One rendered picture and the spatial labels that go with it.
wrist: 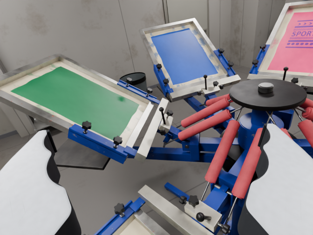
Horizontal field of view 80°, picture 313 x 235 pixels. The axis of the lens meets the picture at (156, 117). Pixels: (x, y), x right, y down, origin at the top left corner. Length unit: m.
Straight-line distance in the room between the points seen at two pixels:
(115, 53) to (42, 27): 1.32
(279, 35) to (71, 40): 3.32
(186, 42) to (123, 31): 2.48
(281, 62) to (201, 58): 0.62
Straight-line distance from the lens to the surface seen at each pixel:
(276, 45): 1.93
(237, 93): 0.98
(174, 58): 1.76
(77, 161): 1.38
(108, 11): 4.18
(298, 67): 1.76
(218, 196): 0.86
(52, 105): 1.16
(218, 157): 0.89
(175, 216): 0.82
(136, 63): 4.39
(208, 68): 1.73
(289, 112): 1.41
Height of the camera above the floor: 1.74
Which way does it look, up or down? 31 degrees down
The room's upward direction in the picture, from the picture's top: 11 degrees counter-clockwise
